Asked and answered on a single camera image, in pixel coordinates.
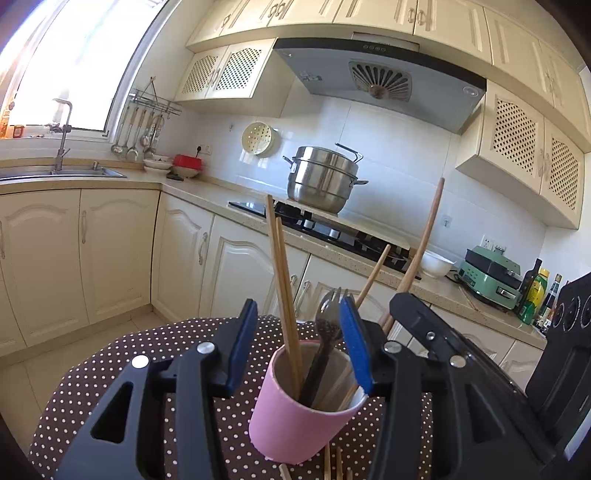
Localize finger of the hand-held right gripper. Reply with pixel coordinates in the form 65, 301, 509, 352
389, 292, 468, 366

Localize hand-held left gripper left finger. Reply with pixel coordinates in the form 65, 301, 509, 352
54, 299, 259, 480

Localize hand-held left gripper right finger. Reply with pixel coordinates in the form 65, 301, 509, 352
339, 295, 561, 480

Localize black handled fork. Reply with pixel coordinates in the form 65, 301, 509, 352
299, 287, 354, 409

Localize long round-tipped wooden chopstick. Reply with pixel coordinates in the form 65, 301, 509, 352
379, 177, 446, 335

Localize bunch of wooden chopsticks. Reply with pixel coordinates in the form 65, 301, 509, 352
265, 194, 392, 480

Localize pink cup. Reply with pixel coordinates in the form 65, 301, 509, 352
248, 340, 368, 464

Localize dark sauce bottle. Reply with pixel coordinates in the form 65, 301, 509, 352
540, 274, 563, 324

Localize white bowl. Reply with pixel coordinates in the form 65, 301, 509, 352
418, 250, 455, 279

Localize yellow green bottle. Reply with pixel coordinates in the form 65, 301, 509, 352
517, 269, 550, 324

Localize dark olive oil bottle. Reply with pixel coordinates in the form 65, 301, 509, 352
519, 258, 543, 319

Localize green electric cooker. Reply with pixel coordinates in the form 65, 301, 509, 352
457, 244, 525, 311

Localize black glass gas stove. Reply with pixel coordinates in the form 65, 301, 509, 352
228, 198, 423, 280

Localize cream lower kitchen cabinets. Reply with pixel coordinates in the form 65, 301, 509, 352
0, 187, 548, 393

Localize cream kitchen cabinets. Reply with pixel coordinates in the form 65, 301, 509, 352
185, 0, 591, 139
0, 187, 548, 393

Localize beige stone countertop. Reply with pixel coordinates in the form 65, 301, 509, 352
0, 157, 548, 349

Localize stainless steel steamer pot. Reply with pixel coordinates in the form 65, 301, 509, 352
283, 143, 369, 215

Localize brown polka dot tablecloth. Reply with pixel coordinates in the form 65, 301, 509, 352
28, 314, 435, 480

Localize stack of white dishes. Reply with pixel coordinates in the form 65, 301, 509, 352
142, 156, 172, 175

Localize cream perforated steamer plate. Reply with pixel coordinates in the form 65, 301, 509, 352
241, 121, 281, 159

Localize cream lattice door cabinet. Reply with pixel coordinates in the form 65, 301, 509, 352
455, 79, 586, 230
174, 38, 296, 118

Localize hanging metal skimmer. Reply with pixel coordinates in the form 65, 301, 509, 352
141, 111, 158, 148

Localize hanging metal whisk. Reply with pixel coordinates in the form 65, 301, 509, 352
148, 113, 166, 158

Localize stainless steel sink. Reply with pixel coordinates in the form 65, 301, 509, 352
0, 166, 127, 182

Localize metal faucet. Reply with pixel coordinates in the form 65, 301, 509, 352
46, 98, 74, 172

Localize grey range hood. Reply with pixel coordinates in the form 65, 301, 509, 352
272, 31, 488, 136

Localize cream upper kitchen cabinets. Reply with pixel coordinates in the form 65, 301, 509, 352
185, 0, 591, 139

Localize sliding window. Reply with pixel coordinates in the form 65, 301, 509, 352
0, 0, 183, 139

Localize metal wall rack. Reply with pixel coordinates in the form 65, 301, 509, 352
127, 76, 183, 116

